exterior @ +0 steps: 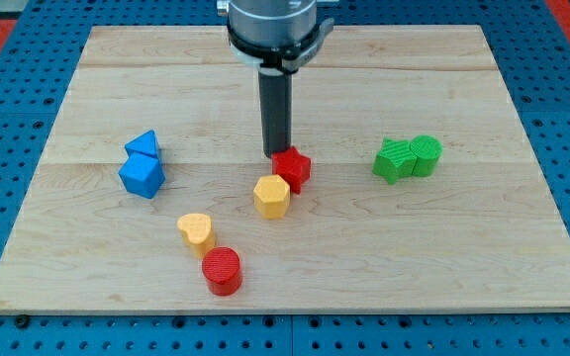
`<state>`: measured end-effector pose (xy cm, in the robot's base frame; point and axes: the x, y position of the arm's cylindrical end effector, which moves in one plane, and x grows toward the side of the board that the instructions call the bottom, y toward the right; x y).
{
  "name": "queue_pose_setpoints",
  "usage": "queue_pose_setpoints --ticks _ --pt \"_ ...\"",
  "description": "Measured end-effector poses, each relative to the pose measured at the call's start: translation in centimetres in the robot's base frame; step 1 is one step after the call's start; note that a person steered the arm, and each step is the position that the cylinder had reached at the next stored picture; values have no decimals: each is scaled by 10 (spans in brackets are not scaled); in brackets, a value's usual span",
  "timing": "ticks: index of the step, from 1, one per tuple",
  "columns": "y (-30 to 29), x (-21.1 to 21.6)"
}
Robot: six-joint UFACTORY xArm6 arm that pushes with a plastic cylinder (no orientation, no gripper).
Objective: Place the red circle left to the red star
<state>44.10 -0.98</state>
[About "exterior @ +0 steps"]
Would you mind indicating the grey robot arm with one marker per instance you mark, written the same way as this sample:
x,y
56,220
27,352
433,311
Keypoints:
x,y
275,37

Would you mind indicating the red star block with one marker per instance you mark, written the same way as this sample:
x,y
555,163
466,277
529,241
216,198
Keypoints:
x,y
293,166

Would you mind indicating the yellow hexagon block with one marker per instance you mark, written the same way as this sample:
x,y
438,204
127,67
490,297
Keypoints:
x,y
271,196

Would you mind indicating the green cylinder block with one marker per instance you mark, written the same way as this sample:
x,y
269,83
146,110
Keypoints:
x,y
427,150

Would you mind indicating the wooden board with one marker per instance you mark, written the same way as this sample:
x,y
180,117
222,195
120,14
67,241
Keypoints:
x,y
481,234

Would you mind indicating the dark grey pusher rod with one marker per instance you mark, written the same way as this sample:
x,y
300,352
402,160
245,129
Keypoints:
x,y
275,99

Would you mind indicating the blue cube block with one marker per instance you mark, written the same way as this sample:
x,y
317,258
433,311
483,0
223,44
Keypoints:
x,y
142,175

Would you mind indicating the green star block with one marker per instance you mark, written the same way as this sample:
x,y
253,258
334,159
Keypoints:
x,y
394,160

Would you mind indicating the red cylinder block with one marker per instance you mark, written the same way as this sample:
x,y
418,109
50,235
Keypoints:
x,y
222,270

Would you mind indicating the yellow heart block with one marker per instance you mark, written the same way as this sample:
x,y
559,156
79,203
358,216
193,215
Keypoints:
x,y
198,233

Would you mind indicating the blue triangle block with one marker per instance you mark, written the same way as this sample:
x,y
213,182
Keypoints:
x,y
146,144

